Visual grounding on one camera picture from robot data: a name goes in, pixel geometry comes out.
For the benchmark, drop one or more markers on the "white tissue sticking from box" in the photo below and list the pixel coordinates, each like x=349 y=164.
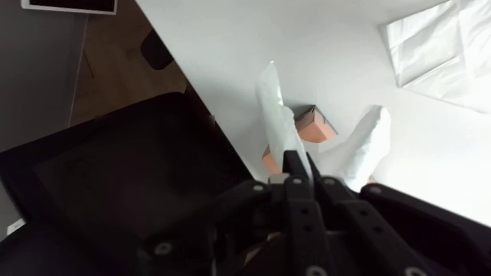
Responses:
x=369 y=145

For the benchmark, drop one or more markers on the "black office chair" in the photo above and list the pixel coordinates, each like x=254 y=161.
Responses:
x=102 y=168

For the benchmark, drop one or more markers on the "white pulled tissue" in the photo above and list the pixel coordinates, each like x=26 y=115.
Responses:
x=279 y=116

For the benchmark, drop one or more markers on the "white framed dark panel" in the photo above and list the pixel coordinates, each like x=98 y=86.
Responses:
x=72 y=11

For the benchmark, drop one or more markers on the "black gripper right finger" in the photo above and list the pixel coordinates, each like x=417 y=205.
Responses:
x=400 y=234

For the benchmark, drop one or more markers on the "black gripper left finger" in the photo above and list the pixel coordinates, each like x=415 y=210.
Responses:
x=256 y=234

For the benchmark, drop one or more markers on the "orange tissue box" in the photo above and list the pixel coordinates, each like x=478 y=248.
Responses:
x=317 y=127

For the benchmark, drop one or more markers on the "small black rounded object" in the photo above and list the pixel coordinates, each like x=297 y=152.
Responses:
x=156 y=50

